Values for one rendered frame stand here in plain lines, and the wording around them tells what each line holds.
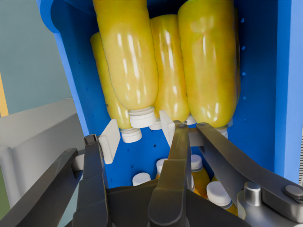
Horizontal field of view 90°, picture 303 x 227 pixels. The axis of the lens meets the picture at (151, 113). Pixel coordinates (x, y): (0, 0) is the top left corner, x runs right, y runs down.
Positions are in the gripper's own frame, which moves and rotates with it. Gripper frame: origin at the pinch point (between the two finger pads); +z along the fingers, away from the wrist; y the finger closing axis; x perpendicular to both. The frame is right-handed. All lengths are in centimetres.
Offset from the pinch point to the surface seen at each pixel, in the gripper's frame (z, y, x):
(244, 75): 8.0, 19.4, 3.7
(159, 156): 18.0, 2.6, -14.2
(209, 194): 2.8, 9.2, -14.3
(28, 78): 115, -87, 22
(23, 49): 115, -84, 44
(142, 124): 2.4, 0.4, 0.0
